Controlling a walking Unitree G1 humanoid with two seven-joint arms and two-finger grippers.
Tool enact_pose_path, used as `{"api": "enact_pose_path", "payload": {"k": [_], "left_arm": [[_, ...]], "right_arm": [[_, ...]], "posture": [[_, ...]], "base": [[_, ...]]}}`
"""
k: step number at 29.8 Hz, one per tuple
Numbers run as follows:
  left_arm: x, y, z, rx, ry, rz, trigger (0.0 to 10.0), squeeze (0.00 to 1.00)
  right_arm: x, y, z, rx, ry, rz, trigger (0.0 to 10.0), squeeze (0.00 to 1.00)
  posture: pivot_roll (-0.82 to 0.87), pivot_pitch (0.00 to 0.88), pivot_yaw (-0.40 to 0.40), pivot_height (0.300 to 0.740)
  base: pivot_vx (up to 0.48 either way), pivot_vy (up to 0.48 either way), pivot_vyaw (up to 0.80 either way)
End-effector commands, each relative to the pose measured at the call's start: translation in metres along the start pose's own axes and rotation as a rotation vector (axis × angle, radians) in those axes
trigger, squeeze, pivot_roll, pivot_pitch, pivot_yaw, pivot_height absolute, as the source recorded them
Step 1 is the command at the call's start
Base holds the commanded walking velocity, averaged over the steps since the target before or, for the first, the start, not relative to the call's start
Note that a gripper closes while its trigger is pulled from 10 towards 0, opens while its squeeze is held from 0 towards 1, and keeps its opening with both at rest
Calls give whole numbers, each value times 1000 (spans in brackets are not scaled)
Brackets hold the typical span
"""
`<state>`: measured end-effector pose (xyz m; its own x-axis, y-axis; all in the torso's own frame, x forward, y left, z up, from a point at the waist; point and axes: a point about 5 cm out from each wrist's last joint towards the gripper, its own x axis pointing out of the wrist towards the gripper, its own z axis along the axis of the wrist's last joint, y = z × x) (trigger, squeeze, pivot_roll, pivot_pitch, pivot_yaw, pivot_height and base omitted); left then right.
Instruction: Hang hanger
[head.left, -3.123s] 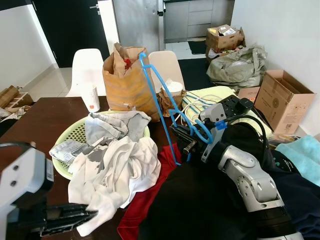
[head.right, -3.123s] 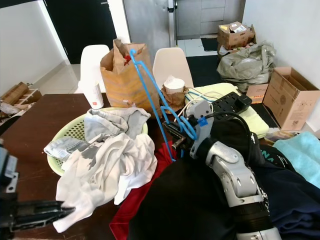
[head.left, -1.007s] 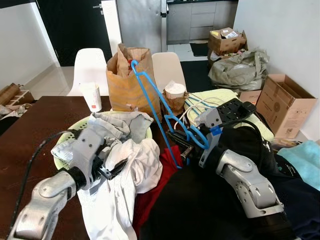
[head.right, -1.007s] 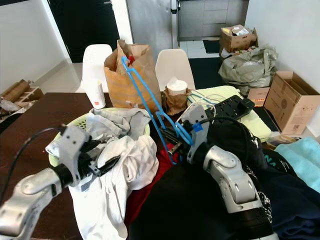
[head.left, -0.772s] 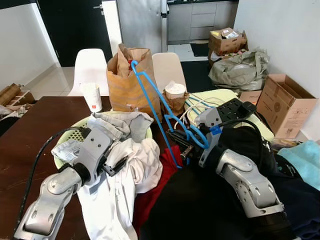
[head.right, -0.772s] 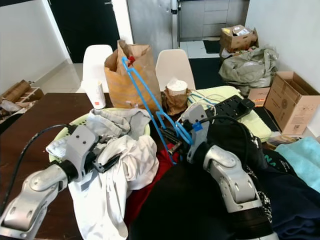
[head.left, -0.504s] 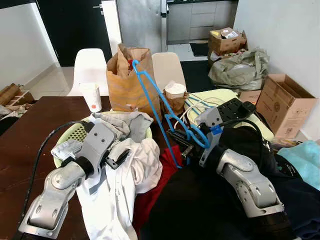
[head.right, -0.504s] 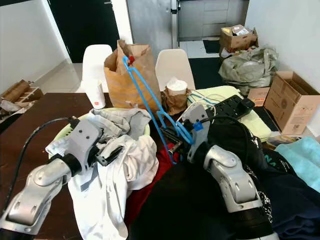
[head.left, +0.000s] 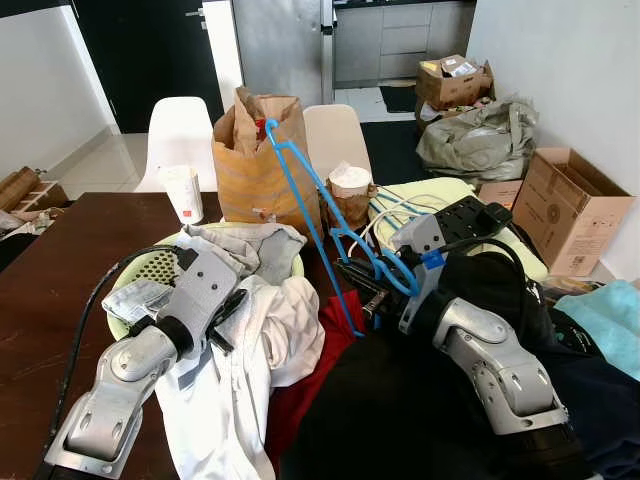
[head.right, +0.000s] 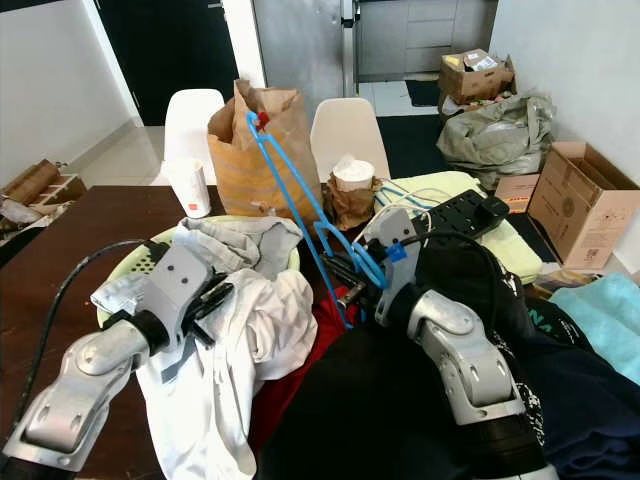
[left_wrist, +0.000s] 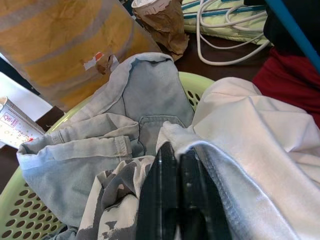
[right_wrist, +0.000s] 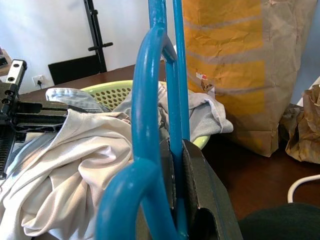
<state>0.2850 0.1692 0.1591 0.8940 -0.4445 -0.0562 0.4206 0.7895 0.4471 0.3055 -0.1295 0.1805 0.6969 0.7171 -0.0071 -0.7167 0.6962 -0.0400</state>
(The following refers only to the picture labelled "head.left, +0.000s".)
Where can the small pink box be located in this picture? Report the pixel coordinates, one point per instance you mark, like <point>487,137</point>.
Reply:
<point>500,193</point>

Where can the grey kitchen cabinet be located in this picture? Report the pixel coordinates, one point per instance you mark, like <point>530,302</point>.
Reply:
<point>400,40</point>

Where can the brown cardboard roll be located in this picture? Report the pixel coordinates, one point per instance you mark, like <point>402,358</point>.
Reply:
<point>25,185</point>

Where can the pale yellow-green cloth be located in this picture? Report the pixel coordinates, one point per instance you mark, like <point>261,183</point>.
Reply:
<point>525,262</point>

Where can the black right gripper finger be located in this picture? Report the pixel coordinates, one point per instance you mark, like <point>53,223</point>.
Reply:
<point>360,272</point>
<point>362,296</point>

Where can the small brown bag with cup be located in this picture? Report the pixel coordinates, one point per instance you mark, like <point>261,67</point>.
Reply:
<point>350,200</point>

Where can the light green laundry basket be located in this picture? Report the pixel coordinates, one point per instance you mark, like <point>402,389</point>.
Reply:
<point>160,265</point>

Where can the beige plastic chair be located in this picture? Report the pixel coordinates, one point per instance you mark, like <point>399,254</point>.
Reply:
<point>335,135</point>

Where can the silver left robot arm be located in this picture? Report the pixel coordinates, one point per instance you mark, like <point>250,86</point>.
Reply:
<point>110,400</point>

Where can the black power strip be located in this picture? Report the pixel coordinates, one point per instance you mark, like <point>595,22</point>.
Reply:
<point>460,215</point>

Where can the grey garment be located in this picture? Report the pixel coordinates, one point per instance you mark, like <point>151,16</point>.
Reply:
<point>255,250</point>

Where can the navy garment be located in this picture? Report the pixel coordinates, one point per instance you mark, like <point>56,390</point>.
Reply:
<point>600,420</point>

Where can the blue plastic hanger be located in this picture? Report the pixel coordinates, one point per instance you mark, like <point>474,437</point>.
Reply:
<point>291,185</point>

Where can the large brown paper bag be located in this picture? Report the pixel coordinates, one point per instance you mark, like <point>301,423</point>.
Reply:
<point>250,180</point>

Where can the plain black garment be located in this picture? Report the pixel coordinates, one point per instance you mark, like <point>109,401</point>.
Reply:
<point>400,420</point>

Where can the white plastic chair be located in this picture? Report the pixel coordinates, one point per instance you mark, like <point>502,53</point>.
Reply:
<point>178,130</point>

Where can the teal towel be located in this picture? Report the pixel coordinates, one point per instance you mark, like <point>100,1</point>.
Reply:
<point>610,320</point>

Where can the filled cardboard box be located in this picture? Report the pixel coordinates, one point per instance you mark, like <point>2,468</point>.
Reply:
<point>450,90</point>

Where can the red garment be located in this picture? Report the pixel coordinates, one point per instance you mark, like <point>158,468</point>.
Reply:
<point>320,370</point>

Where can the open brown cardboard box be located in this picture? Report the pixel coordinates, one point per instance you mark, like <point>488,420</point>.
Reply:
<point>570,215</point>

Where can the black door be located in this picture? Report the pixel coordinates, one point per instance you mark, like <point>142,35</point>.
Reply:
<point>150,50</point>

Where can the white t-shirt with grey print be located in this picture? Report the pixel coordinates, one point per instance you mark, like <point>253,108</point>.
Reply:
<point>250,380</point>

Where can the grey-green fabric bag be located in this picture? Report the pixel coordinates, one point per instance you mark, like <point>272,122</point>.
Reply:
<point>480,145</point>

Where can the white paper cup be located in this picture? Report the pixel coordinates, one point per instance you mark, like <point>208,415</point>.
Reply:
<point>182,195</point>

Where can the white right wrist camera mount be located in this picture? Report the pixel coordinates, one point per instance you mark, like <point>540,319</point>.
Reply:
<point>425,240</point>

